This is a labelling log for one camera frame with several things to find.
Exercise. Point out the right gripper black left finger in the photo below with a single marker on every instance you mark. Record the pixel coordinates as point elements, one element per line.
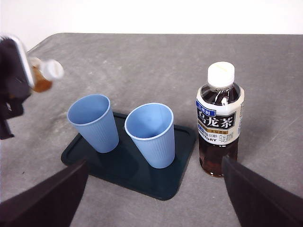
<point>47,203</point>

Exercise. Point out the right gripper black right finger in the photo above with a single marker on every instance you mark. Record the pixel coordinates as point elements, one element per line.
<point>260,203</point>

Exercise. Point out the jasmine oolong bottle white label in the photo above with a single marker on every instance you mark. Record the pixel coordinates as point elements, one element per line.
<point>42,82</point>

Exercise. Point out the dark oolong tea bottle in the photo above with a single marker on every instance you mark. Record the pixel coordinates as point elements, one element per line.
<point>216,123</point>

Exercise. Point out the blue ribbed cup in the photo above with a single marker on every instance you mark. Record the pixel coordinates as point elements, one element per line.
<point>99,132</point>
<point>156,149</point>

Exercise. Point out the dark rectangular tray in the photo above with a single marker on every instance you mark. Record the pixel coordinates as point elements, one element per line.
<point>142,179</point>

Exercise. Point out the left wrist grey camera box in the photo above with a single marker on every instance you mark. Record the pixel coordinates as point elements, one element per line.
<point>23,61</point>

